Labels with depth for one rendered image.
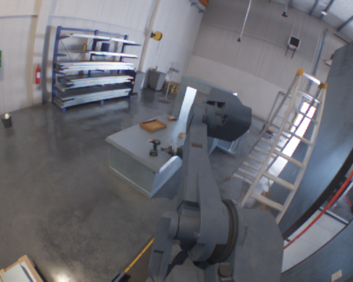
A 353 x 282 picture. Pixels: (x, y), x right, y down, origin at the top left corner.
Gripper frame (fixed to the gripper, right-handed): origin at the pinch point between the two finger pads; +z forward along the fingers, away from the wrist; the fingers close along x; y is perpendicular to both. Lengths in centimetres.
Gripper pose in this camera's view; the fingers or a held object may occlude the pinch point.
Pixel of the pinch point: (162, 149)
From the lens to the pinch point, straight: 221.5
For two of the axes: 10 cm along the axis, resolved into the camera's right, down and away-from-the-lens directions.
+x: 1.1, 5.1, -8.5
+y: 2.5, -8.4, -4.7
